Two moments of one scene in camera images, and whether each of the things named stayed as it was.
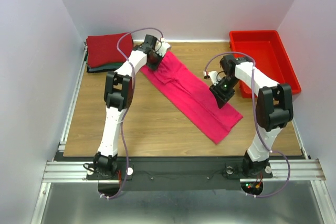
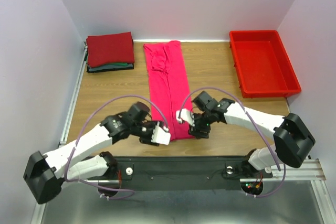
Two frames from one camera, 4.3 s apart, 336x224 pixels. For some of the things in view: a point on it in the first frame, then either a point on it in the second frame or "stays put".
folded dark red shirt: (102, 50) stays put
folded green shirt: (114, 64) stays put
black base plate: (187, 173) stays put
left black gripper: (155, 66) → (148, 140)
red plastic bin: (266, 49) stays put
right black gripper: (221, 97) → (195, 130)
